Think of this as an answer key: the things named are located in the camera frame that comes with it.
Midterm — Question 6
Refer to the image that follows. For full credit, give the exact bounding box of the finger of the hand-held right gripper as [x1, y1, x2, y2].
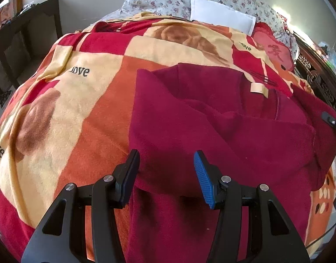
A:
[321, 111, 336, 138]

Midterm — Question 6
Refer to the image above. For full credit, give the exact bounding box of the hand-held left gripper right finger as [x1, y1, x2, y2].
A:
[193, 150, 311, 263]

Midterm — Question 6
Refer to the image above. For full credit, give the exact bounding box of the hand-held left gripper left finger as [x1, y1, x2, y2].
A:
[21, 149, 141, 263]

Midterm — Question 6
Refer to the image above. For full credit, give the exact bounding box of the dark red sweater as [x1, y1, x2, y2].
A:
[128, 63, 336, 263]

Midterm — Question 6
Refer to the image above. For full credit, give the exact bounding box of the carved wooden headboard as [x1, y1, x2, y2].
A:
[292, 31, 336, 116]

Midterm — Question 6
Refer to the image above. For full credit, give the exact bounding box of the red heart-shaped cushion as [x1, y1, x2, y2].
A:
[251, 22, 296, 73]

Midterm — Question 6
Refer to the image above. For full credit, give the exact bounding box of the red and yellow printed blanket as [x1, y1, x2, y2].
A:
[0, 12, 336, 263]

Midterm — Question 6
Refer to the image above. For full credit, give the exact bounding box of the white pillow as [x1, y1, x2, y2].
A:
[190, 0, 256, 35]

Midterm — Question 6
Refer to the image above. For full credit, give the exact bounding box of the dark wooden desk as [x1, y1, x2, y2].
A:
[0, 0, 63, 100]

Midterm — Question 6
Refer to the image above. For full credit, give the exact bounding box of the orange printed cloth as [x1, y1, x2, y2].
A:
[0, 4, 14, 35]

